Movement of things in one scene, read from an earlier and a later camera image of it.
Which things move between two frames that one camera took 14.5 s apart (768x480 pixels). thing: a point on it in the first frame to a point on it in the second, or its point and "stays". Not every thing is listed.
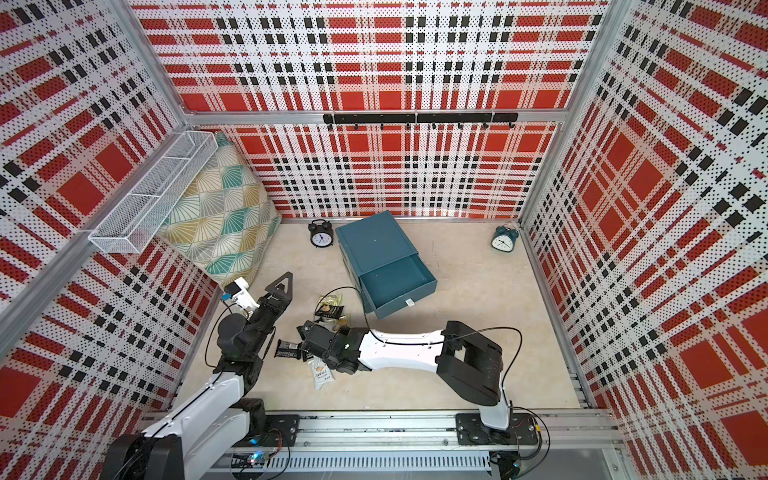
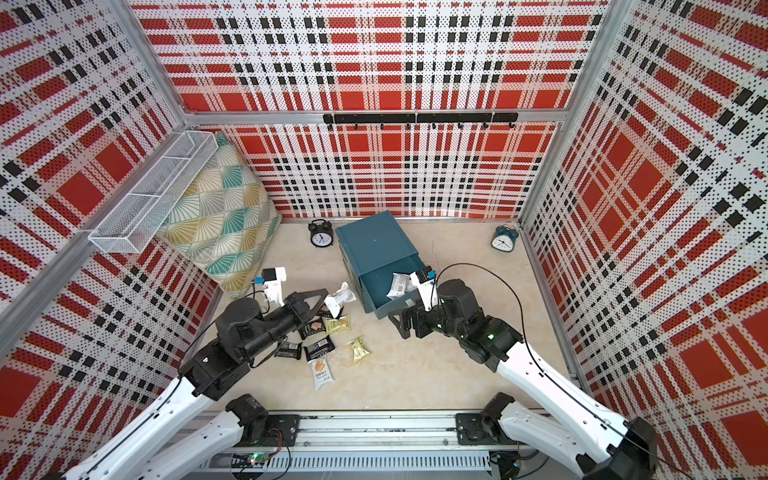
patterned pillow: (224, 219) stays
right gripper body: (345, 331) to (431, 321)
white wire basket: (138, 213) stays
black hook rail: (408, 119) stays
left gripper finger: (279, 293) to (301, 309)
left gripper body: (264, 319) to (286, 321)
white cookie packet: (322, 372) stays
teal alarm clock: (504, 239) stays
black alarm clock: (321, 233) stays
